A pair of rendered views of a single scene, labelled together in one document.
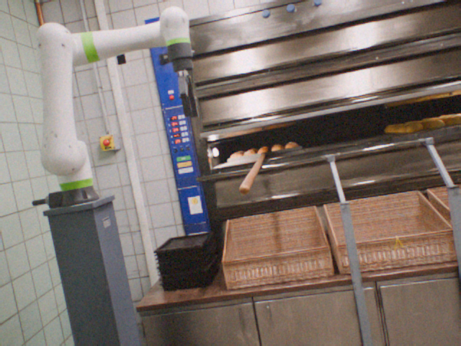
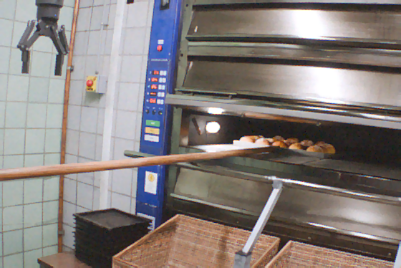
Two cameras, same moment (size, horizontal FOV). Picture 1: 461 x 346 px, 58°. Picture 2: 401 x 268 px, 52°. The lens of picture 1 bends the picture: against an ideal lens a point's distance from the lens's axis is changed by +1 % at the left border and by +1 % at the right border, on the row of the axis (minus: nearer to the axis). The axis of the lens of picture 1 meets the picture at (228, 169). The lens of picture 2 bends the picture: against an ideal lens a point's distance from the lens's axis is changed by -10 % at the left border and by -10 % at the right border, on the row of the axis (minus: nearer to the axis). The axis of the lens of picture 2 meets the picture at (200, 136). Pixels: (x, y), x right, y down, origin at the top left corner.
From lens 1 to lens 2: 1.12 m
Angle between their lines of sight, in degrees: 25
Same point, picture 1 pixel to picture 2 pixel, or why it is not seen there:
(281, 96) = (281, 78)
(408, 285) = not seen: outside the picture
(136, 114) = (127, 59)
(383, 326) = not seen: outside the picture
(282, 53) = (295, 24)
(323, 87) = (336, 82)
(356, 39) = (391, 29)
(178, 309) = not seen: outside the picture
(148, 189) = (116, 147)
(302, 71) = (315, 53)
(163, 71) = (160, 17)
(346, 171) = (333, 208)
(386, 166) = (385, 218)
